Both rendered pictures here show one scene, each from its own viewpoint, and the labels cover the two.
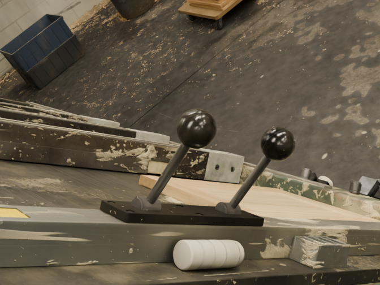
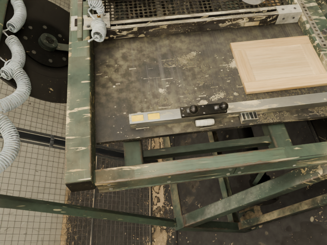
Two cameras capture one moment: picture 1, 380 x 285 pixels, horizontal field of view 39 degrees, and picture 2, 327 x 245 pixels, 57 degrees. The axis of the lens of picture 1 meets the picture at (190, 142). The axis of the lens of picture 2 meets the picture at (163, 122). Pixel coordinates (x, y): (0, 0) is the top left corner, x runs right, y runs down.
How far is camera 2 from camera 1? 1.03 m
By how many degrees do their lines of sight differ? 62
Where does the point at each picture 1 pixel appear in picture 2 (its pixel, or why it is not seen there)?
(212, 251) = (203, 124)
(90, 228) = (172, 119)
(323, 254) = (245, 121)
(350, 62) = not seen: outside the picture
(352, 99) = not seen: outside the picture
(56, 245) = (165, 122)
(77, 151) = (210, 26)
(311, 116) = not seen: outside the picture
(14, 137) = (186, 26)
